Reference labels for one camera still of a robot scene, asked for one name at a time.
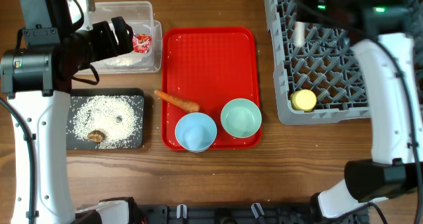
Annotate yellow plastic cup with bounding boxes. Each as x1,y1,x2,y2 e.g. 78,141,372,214
290,89,317,112

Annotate red plastic tray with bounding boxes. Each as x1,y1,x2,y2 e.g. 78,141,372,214
161,27,262,150

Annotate grey dishwasher rack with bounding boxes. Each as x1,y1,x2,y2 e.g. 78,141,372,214
263,0,423,126

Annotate red snack wrapper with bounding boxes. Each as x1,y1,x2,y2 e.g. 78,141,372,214
132,34,153,54

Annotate black waste tray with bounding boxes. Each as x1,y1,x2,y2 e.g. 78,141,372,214
65,87,145,151

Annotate orange carrot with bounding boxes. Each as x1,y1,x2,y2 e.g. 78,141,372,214
154,90,200,113

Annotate small light blue bowl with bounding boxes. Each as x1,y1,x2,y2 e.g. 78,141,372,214
174,112,217,153

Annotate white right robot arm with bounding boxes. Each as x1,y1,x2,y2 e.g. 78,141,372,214
295,0,422,223

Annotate white rice grains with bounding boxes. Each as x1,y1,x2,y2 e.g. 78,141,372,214
67,94,145,150

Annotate clear plastic waste bin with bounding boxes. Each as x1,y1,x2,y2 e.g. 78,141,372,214
90,1,162,74

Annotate white plastic spoon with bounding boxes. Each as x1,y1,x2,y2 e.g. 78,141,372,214
293,21,307,47

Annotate crumpled white tissue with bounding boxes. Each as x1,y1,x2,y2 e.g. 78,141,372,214
101,56,139,67

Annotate green bowl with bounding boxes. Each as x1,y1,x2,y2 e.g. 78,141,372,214
221,98,262,138

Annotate brown food scrap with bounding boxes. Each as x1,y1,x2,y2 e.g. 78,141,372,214
87,130,106,143

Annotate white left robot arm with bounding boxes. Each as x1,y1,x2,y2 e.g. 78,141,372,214
1,0,143,223

